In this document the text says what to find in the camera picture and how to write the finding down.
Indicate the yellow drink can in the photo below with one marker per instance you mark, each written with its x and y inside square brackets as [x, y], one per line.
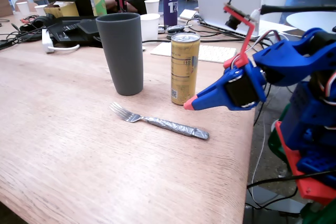
[183, 72]

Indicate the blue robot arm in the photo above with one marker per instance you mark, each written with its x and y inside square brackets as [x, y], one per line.
[288, 56]

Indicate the gray metal floor plate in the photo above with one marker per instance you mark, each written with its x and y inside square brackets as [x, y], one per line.
[286, 205]

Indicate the yellow cardboard box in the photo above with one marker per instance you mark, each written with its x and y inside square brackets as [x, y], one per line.
[65, 10]

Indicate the black headphones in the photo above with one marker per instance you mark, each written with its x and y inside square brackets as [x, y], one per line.
[39, 20]

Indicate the black desk device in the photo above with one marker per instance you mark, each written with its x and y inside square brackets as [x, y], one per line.
[71, 32]

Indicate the small white box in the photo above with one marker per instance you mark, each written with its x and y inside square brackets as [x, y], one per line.
[187, 14]

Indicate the green clamp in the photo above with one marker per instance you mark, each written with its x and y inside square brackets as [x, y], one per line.
[274, 142]
[320, 216]

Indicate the blue gripper with motor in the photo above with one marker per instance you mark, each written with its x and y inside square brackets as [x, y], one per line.
[219, 96]

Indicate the brown cardboard box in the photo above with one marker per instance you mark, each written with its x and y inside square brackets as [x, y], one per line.
[5, 6]

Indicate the white keyboard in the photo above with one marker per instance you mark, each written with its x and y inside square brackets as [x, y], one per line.
[215, 53]

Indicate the dark gray plastic cup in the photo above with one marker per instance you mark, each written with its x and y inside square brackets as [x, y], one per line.
[123, 56]

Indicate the white round table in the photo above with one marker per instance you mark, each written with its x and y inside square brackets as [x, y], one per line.
[312, 22]

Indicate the red wrist camera mount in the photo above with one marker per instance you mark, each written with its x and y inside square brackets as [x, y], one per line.
[246, 43]

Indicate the light wooden chair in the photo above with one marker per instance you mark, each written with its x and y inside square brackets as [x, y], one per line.
[32, 7]

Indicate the white paper cup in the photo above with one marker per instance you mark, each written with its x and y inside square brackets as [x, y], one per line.
[40, 10]
[23, 8]
[152, 6]
[149, 28]

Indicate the red robot base plate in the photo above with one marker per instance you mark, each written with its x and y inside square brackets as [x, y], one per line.
[312, 190]

